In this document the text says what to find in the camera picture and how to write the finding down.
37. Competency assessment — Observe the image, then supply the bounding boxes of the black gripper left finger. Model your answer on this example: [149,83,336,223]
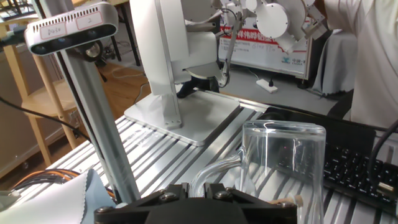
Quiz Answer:
[95,183,190,224]

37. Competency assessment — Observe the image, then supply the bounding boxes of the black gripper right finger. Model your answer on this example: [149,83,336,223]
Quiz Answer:
[204,182,299,224]

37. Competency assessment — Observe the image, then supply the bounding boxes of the clear glass mug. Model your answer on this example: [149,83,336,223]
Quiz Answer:
[188,120,326,224]

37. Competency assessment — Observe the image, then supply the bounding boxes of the wooden rack rod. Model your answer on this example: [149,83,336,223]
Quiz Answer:
[270,195,304,207]

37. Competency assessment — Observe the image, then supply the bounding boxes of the blue green white tablecloth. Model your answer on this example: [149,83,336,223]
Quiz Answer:
[0,169,118,224]

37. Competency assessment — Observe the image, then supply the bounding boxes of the black computer keyboard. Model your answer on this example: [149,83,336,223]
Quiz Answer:
[257,106,377,156]

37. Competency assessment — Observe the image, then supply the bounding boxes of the white power strip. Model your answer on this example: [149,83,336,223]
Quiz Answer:
[256,78,279,94]

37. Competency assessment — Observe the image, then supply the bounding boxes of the wooden stool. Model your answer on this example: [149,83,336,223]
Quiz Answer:
[0,18,78,167]

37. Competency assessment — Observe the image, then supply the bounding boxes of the white printed sign board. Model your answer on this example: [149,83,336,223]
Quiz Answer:
[217,17,313,80]

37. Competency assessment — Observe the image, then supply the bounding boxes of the grey draped cloth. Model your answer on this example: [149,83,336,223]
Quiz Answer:
[310,30,358,96]

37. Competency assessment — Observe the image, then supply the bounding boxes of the black table legs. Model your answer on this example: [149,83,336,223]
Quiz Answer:
[105,1,141,67]

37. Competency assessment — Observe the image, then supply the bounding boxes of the person in white shirt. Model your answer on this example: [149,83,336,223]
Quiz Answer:
[323,0,398,128]

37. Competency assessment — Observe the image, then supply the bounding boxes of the white round mechanical device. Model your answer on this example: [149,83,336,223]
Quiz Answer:
[211,0,329,54]

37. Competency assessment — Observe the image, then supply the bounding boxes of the orange black cable bundle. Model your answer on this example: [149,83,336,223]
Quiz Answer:
[12,167,116,200]

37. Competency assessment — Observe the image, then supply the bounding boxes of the aluminium camera post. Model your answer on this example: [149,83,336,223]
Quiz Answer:
[39,0,141,205]

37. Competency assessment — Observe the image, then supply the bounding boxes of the thick black cable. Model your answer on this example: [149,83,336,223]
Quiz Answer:
[366,119,398,195]

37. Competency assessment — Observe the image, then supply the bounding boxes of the thin black cable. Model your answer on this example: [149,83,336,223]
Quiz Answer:
[0,96,93,144]

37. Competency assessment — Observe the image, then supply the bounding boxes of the camera ball mount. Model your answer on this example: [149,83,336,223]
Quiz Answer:
[76,40,104,63]

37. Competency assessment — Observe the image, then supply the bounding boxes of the silver finned camera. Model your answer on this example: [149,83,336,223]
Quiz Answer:
[24,1,119,57]

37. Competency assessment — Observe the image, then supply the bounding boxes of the black camera cable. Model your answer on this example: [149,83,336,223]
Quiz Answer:
[0,24,29,47]

